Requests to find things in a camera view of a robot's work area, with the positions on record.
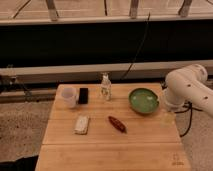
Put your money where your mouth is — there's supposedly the black floor cable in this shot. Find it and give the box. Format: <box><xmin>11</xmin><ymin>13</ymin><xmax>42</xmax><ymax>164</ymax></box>
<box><xmin>173</xmin><ymin>102</ymin><xmax>203</xmax><ymax>138</ymax></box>

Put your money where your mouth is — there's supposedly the clear plastic bottle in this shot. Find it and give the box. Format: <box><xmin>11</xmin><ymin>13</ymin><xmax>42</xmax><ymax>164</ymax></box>
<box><xmin>101</xmin><ymin>73</ymin><xmax>111</xmax><ymax>101</ymax></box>

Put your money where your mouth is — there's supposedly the white plastic cup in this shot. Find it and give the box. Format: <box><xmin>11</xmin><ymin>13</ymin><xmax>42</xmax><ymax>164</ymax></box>
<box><xmin>61</xmin><ymin>87</ymin><xmax>78</xmax><ymax>108</ymax></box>

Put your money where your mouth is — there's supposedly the red chili pepper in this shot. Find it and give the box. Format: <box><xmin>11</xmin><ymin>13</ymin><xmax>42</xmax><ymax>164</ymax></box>
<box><xmin>108</xmin><ymin>116</ymin><xmax>126</xmax><ymax>133</ymax></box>

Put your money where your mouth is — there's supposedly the white sponge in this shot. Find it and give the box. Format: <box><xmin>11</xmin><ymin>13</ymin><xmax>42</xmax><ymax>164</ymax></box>
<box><xmin>74</xmin><ymin>115</ymin><xmax>90</xmax><ymax>135</ymax></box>

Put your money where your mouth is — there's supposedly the black hanging cable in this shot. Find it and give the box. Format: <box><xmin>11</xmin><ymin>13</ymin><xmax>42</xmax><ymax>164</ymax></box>
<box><xmin>119</xmin><ymin>12</ymin><xmax>152</xmax><ymax>82</ymax></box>

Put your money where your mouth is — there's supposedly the black rectangular block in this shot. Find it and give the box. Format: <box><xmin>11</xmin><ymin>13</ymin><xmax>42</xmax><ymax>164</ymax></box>
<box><xmin>78</xmin><ymin>88</ymin><xmax>89</xmax><ymax>104</ymax></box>

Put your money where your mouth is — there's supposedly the green bowl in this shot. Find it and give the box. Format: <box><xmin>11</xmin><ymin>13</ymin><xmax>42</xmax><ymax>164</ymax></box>
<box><xmin>128</xmin><ymin>88</ymin><xmax>159</xmax><ymax>115</ymax></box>

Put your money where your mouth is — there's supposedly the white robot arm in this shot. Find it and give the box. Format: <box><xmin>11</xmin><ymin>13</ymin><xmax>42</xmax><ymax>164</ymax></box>
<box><xmin>160</xmin><ymin>64</ymin><xmax>213</xmax><ymax>125</ymax></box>

